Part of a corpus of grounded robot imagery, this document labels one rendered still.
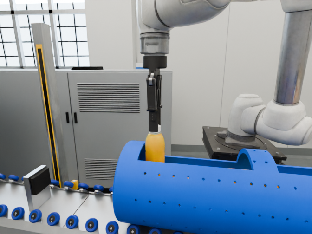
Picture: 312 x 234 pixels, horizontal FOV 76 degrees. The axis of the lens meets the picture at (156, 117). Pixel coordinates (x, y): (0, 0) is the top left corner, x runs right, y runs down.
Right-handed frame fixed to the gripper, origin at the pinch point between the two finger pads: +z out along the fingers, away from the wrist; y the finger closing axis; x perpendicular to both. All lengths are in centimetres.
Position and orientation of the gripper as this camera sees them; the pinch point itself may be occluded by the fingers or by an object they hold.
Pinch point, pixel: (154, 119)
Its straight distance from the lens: 65.9
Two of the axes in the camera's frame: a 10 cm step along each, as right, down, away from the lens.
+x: 9.8, 0.5, -1.9
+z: 0.0, 9.7, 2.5
